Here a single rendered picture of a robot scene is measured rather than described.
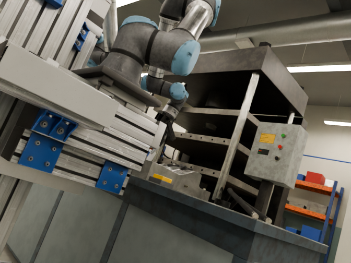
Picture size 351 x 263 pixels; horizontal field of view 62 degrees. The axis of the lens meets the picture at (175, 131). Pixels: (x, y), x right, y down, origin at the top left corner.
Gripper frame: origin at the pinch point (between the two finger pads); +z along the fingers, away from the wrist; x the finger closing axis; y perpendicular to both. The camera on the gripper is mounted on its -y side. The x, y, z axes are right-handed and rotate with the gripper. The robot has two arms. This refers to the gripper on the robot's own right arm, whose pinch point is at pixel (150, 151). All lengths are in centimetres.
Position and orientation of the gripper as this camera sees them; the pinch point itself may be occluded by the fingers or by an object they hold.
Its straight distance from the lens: 147.6
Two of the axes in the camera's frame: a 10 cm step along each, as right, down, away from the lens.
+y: -5.9, -5.0, -6.3
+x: 6.2, 2.2, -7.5
